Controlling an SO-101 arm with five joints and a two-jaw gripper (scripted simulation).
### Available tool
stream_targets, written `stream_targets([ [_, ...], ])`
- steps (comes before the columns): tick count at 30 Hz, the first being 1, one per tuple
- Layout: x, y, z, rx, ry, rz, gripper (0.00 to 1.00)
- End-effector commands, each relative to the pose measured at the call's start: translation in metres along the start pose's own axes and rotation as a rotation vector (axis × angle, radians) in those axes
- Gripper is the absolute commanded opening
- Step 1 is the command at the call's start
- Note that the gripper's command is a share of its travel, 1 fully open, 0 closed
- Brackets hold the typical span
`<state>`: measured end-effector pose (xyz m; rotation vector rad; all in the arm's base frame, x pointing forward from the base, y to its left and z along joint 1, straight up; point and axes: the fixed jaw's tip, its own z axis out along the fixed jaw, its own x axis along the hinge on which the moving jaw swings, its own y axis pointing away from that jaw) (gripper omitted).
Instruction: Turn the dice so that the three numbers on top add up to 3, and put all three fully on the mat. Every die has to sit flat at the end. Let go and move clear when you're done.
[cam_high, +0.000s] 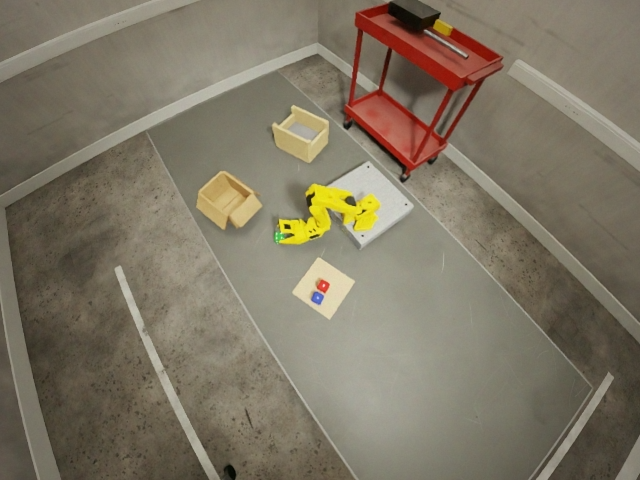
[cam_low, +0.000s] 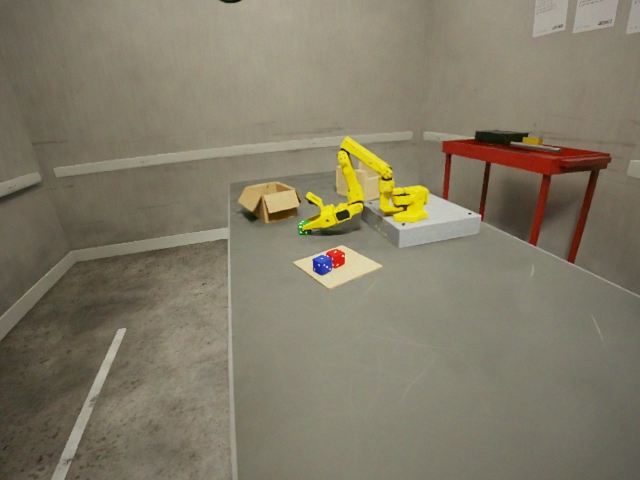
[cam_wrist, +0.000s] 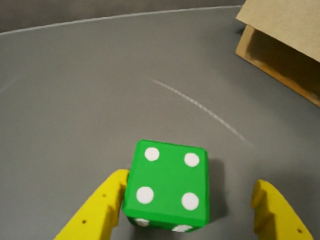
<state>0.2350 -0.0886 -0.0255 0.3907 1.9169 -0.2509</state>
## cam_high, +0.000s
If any beige flat mat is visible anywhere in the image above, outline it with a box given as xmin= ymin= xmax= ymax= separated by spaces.
xmin=292 ymin=257 xmax=354 ymax=320

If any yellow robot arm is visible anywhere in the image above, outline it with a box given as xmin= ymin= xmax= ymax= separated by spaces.
xmin=305 ymin=184 xmax=379 ymax=240

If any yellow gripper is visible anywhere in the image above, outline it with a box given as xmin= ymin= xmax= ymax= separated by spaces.
xmin=277 ymin=219 xmax=309 ymax=244

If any blue die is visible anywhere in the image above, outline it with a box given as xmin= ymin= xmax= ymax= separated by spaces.
xmin=311 ymin=292 xmax=324 ymax=306

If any red die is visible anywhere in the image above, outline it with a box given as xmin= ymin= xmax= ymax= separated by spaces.
xmin=317 ymin=279 xmax=330 ymax=294

